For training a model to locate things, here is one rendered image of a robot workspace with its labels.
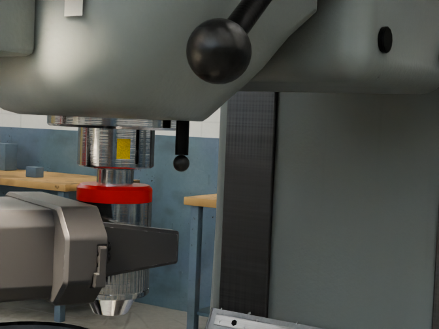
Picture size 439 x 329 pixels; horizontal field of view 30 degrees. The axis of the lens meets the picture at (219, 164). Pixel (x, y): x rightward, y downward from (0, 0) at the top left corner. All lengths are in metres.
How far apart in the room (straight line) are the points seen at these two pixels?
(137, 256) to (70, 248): 0.06
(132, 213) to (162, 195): 5.22
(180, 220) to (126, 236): 5.15
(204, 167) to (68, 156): 1.23
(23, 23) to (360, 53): 0.23
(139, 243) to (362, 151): 0.39
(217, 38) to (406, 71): 0.28
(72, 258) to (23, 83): 0.10
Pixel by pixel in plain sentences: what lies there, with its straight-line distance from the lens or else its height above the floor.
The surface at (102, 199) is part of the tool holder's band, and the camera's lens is 0.49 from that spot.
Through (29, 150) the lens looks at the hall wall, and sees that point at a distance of 6.56.
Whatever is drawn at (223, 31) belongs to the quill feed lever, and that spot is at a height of 1.35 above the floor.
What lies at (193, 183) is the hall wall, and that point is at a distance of 5.56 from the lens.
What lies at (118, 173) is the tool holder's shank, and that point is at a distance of 0.50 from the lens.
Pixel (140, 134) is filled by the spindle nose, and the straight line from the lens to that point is 0.50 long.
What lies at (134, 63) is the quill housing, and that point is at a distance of 0.42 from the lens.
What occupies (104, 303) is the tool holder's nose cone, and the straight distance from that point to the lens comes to 0.51.
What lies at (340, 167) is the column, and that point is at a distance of 0.84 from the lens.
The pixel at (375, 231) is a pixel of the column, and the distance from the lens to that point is 0.83.
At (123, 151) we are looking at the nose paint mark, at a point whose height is 1.29.
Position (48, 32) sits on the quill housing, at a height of 1.35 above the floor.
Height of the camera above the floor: 1.31
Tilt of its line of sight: 3 degrees down
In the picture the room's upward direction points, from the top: 2 degrees clockwise
